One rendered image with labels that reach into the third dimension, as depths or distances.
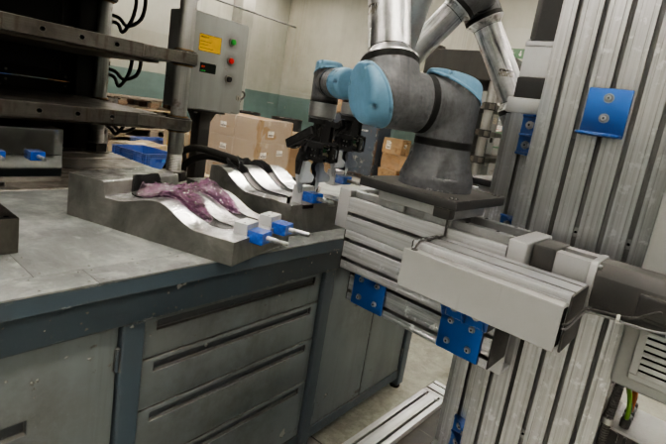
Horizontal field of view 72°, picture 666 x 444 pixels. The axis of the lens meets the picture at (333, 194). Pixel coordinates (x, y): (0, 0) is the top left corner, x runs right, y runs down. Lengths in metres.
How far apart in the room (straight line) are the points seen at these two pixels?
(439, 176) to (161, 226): 0.63
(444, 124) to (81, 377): 0.86
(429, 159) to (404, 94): 0.14
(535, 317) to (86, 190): 1.03
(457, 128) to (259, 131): 4.43
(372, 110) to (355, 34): 8.74
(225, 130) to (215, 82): 3.53
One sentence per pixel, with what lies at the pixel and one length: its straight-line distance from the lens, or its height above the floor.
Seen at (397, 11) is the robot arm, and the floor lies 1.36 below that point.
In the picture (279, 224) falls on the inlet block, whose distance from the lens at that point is 1.13.
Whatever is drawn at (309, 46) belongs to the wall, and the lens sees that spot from 10.27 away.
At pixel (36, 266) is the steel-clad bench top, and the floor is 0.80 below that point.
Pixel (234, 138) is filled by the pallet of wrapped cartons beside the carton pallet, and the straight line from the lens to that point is 5.51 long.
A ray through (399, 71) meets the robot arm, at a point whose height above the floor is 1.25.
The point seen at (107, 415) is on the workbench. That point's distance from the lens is 1.16.
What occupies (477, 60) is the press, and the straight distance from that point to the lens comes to 5.33.
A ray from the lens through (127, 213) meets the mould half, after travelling 1.19.
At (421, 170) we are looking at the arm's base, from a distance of 0.92.
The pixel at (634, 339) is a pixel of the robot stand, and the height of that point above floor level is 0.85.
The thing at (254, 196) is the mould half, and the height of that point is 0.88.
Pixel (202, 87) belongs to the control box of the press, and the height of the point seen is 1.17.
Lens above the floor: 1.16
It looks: 10 degrees down
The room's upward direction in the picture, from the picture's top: 9 degrees clockwise
